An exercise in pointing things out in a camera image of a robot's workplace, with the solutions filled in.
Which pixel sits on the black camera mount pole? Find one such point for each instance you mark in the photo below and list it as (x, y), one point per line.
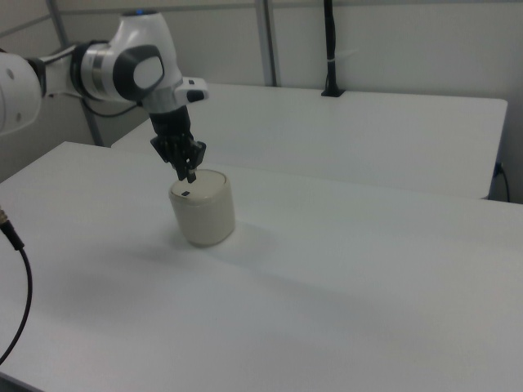
(332, 49)

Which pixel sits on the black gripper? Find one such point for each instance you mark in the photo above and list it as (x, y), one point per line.
(173, 136)

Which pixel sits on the beige mini trash bin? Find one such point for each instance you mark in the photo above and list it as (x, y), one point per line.
(204, 212)

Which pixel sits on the white side table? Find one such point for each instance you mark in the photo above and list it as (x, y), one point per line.
(327, 134)

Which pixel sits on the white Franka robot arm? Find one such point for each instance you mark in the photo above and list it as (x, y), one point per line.
(130, 69)

